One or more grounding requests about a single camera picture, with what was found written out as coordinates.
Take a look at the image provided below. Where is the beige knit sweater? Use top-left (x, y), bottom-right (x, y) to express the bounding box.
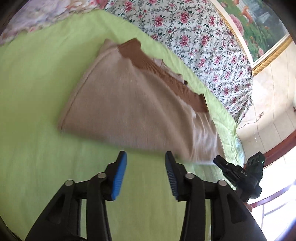
top-left (58, 39), bottom-right (224, 164)

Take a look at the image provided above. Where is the person right hand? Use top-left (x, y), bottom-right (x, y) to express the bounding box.
top-left (244, 202), bottom-right (252, 212)

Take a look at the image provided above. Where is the framed landscape painting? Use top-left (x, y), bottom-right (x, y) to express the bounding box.
top-left (211, 0), bottom-right (292, 76)

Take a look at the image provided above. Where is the rose floral white quilt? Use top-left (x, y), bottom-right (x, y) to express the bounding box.
top-left (104, 1), bottom-right (253, 123)

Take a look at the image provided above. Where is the light green bed sheet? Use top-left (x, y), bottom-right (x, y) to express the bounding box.
top-left (1, 10), bottom-right (242, 240)

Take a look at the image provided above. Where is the purple pink floral pillow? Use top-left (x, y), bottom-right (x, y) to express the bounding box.
top-left (1, 1), bottom-right (108, 45)

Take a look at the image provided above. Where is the white wall cable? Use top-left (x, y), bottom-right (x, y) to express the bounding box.
top-left (237, 112), bottom-right (265, 130)

